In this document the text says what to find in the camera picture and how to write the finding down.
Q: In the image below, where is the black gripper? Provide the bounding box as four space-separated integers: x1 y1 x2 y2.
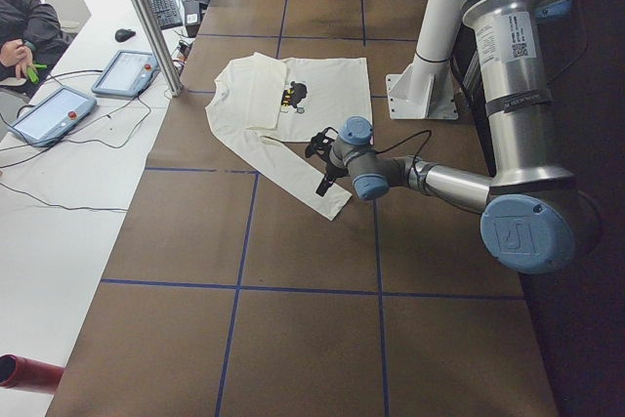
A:
305 127 336 195

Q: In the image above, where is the cream long sleeve cat shirt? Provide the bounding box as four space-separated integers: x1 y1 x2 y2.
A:
206 53 372 220

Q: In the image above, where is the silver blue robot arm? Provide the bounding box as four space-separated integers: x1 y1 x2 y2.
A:
306 0 601 274

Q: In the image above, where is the person's hand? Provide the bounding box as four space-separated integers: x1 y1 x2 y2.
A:
1 39 33 78

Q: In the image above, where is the small black box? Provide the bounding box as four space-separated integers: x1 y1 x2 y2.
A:
183 0 201 38

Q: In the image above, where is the far teach pendant tablet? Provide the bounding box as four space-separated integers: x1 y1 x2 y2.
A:
92 50 159 99

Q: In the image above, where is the teach pendant tablet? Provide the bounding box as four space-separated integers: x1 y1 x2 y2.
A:
8 86 97 146
92 50 159 99

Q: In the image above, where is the black keyboard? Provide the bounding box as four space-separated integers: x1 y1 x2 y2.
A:
148 0 183 29

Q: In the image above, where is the black computer mouse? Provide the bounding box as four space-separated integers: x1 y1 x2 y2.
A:
114 28 136 43

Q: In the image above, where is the near teach pendant tablet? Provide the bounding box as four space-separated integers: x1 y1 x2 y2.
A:
8 86 97 146

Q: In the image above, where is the green handheld object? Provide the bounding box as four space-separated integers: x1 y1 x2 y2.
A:
26 63 48 84

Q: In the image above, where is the seated person in black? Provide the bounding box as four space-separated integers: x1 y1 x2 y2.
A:
1 0 72 98

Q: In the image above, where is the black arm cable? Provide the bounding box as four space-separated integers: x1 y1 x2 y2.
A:
373 129 434 179

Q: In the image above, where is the aluminium frame post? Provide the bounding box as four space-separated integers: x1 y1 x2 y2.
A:
131 0 184 97

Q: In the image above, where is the red cylindrical post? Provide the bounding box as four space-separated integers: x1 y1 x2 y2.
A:
1 354 64 395

